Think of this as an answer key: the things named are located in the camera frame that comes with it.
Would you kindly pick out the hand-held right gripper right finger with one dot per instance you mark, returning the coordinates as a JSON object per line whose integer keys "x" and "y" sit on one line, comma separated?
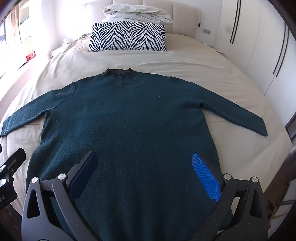
{"x": 205, "y": 176}

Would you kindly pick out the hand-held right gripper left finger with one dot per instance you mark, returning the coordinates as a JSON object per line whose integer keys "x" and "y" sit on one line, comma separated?
{"x": 84, "y": 171}

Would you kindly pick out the dark teal knit sweater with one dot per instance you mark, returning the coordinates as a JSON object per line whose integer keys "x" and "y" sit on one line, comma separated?
{"x": 138, "y": 129}

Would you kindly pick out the bed with cream sheet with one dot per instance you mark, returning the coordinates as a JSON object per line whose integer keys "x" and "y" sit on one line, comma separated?
{"x": 196, "y": 67}

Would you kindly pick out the red box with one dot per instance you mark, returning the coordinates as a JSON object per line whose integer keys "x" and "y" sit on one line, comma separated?
{"x": 31, "y": 56}

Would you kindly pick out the zebra print pillow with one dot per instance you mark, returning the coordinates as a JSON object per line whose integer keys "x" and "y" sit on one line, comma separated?
{"x": 128, "y": 37}

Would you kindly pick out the white wardrobe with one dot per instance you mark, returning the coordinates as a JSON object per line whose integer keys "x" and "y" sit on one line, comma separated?
{"x": 254, "y": 41}

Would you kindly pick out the beige padded headboard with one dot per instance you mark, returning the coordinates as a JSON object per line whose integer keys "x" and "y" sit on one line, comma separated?
{"x": 182, "y": 16}

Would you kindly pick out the folded white duvet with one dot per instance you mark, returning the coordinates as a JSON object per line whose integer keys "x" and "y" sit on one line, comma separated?
{"x": 136, "y": 12}

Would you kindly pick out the wall socket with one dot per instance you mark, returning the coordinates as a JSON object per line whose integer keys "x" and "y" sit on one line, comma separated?
{"x": 207, "y": 31}

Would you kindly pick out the white wall shelf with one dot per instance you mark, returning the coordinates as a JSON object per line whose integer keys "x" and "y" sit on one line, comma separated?
{"x": 25, "y": 12}

